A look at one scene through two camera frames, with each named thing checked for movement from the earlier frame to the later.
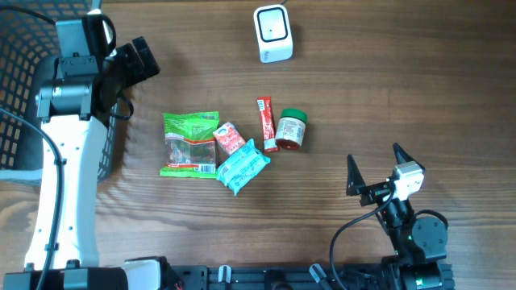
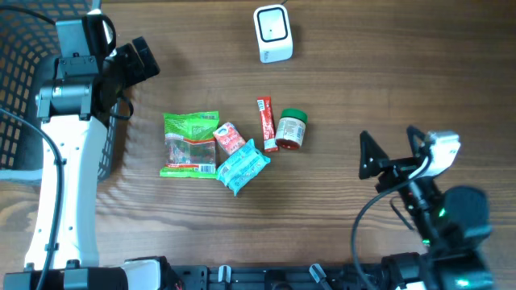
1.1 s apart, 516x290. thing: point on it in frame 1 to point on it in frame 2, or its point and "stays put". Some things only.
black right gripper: [376, 191] to [396, 164]
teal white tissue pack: [241, 167] stays put
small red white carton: [229, 138] stays put
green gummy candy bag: [190, 144] stays put
